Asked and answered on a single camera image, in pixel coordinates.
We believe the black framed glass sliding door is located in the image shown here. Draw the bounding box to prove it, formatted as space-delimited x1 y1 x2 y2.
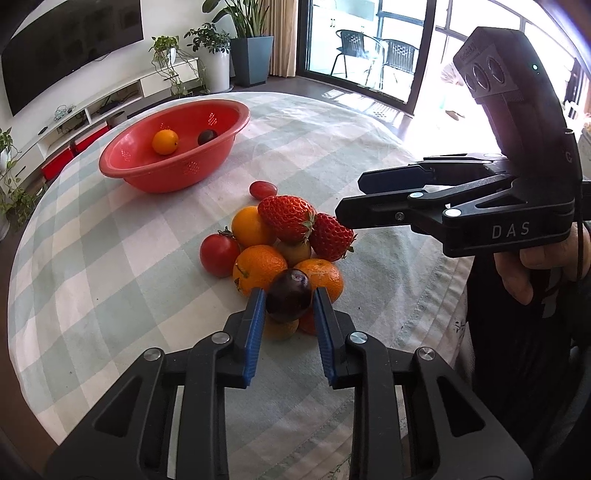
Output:
298 0 437 103

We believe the bushy plant in white pot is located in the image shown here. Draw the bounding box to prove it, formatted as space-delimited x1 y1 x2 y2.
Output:
185 23 232 93

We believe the person's right hand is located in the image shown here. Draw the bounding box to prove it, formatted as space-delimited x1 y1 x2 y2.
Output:
494 222 591 301

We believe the red plastic colander basin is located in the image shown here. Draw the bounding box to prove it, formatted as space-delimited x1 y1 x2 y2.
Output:
98 99 251 193

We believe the black patio chair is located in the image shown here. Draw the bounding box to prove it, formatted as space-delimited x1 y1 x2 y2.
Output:
367 39 422 88
330 30 384 77

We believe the green white checkered tablecloth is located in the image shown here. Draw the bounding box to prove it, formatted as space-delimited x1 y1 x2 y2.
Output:
7 91 476 480

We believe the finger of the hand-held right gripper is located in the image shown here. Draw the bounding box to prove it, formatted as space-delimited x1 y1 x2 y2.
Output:
359 154 509 195
335 178 513 232

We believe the black wall television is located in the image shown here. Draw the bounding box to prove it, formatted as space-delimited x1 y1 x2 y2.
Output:
0 0 144 117

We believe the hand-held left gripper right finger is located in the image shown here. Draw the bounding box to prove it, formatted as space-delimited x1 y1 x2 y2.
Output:
312 287 534 480

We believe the trailing vine plant on cabinet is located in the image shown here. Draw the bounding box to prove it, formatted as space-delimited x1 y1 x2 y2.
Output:
148 35 204 97

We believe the orange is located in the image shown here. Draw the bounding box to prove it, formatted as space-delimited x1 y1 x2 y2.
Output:
232 245 288 296
152 130 179 156
293 258 345 305
231 206 278 247

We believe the trailing vine plant with long stems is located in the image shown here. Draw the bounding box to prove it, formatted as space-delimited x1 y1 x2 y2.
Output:
0 128 47 232

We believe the red storage box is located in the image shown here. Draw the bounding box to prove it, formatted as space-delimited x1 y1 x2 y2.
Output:
74 126 109 153
41 147 77 182

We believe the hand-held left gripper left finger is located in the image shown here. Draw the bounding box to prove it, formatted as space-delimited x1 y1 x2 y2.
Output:
44 288 267 480

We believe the white television cabinet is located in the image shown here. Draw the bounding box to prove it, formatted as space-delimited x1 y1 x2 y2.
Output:
18 58 201 171

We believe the large red strawberry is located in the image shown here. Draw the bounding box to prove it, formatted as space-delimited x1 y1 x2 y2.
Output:
257 195 317 245

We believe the small yellow kumquat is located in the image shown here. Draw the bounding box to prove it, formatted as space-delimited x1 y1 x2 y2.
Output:
276 239 312 267
262 318 300 342

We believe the red tomato with green stem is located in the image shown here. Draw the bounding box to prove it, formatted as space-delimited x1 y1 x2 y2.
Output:
199 227 242 278

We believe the person's dark clothing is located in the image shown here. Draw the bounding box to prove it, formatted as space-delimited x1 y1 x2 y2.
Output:
462 254 591 462

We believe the tall plant in dark pot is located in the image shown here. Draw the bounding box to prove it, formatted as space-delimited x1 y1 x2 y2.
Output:
210 0 274 87

